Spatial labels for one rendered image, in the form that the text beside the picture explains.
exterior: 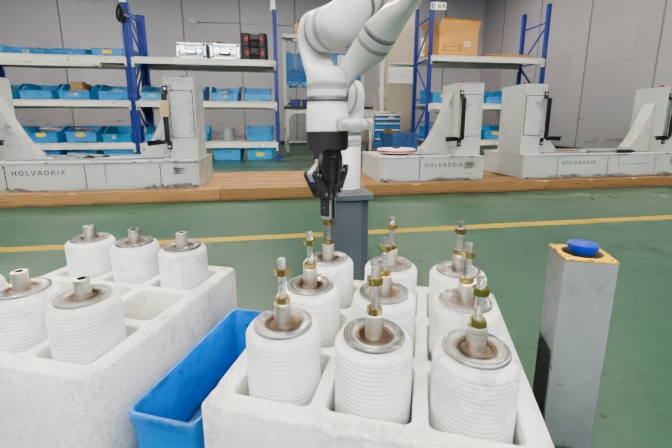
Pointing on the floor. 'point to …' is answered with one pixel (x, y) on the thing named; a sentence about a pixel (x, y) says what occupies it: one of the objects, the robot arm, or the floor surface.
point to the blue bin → (190, 387)
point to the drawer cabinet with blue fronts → (384, 124)
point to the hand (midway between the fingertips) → (328, 208)
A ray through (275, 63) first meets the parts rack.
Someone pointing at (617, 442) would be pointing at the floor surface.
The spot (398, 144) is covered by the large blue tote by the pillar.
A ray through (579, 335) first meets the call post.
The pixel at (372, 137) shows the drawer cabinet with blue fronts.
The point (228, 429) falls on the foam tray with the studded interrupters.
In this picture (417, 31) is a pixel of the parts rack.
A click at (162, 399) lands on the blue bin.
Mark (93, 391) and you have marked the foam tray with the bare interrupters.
